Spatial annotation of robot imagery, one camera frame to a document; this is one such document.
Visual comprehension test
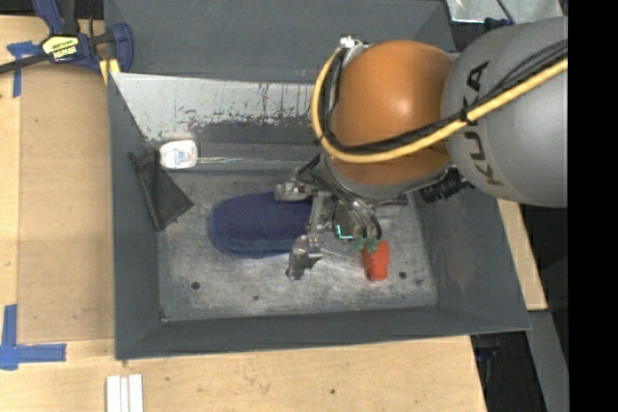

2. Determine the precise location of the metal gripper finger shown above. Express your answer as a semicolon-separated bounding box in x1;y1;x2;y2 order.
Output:
273;180;319;205
287;234;324;282

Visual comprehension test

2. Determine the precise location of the red-orange plastic block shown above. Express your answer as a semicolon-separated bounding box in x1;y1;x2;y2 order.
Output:
361;239;392;283

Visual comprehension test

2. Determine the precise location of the dark blue oval pad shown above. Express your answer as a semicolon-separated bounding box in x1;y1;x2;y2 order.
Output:
208;191;316;260

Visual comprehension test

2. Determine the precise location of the grey metal bin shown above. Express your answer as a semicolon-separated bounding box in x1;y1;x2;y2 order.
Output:
101;0;533;361

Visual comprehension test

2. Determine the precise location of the white labelled small container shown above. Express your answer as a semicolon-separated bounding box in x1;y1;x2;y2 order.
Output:
157;138;200;171

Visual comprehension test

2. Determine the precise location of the black mesh pouch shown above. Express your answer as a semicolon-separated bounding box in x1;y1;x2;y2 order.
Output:
127;148;196;233

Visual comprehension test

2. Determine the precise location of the black cylinder on white bracket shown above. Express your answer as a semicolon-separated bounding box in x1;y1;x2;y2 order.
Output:
417;167;472;205

